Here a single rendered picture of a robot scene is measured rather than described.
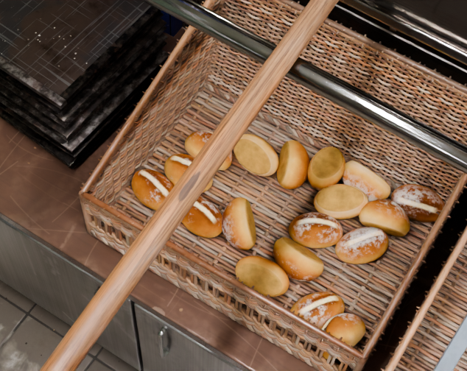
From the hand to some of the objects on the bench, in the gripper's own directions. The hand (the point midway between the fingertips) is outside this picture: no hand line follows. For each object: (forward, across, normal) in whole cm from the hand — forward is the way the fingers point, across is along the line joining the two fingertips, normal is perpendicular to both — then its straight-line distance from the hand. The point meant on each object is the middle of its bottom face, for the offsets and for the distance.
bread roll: (-18, +57, -74) cm, 95 cm away
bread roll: (-5, +59, -65) cm, 88 cm away
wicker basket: (-2, +60, -74) cm, 95 cm away
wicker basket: (+57, +60, -72) cm, 109 cm away
